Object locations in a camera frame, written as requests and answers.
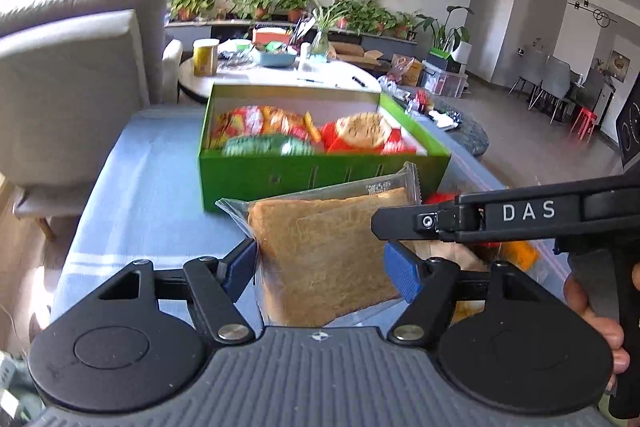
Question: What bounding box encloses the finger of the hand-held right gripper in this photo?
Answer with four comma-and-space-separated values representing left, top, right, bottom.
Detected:
371, 193, 485, 244

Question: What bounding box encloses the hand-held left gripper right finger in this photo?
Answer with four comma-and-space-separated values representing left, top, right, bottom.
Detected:
384, 241, 556, 344

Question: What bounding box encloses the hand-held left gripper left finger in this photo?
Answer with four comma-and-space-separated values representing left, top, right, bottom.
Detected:
75, 238, 258, 344

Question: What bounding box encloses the toast bread packet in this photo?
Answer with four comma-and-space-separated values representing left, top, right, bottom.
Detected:
215, 162, 423, 329

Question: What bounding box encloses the orange snack packet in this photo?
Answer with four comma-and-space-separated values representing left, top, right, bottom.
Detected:
497, 239, 542, 272

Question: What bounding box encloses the red cracker packet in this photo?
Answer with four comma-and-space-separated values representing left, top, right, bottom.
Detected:
320, 112, 418, 156

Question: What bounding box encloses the green cardboard box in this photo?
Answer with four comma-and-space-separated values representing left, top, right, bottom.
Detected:
197, 82, 452, 214

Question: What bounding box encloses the green snack packet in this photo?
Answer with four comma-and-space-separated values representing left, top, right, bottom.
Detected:
221, 133, 315, 156

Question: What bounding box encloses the red patterned chips bag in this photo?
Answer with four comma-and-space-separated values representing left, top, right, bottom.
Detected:
210, 106, 321, 152

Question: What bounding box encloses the person's right hand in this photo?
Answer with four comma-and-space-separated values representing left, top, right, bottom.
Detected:
564, 274, 630, 393

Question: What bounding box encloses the beige snack packet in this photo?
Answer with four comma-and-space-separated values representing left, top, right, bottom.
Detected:
412, 238, 491, 274

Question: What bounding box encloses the red stool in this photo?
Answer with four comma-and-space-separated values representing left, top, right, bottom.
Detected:
570, 104, 598, 140

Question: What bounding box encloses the dark round table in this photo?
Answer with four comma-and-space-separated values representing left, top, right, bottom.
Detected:
385, 87, 490, 158

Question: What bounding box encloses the white plastic bag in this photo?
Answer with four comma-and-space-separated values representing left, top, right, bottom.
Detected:
377, 74, 401, 98

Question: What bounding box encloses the clear storage box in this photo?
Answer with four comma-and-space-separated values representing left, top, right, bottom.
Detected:
422, 61, 470, 98

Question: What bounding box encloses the orange plastic bag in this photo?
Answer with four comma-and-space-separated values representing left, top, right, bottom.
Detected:
390, 53, 423, 88

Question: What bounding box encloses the white round table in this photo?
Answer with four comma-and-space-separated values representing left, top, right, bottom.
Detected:
177, 54, 383, 105

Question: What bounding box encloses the green black box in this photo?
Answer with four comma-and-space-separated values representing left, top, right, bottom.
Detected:
426, 48, 461, 74

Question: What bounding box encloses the open cardboard box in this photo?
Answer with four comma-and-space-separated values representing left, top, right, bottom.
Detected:
327, 42, 383, 68

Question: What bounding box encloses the white planter with tall plant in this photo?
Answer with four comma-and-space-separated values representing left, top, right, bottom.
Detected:
415, 5, 475, 64

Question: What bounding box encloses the black track lamp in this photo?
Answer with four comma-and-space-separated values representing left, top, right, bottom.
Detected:
567, 0, 618, 28

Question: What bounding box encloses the glass vase with grass plant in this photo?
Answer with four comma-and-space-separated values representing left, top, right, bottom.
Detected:
307, 2, 351, 58

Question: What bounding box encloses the blue basket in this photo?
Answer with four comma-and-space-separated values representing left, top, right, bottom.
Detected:
250, 42, 298, 68

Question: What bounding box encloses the yellow can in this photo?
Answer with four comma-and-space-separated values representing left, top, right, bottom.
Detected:
192, 39, 219, 78

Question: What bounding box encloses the orange box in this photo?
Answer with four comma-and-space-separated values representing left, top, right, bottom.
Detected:
252, 27, 293, 45

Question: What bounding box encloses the grey sofa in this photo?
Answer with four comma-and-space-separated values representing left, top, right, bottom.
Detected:
0, 0, 183, 243

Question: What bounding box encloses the black wall panel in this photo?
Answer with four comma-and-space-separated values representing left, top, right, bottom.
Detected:
617, 82, 640, 168

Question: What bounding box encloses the framed wall picture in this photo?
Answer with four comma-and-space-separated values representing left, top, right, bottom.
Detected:
607, 50, 631, 82

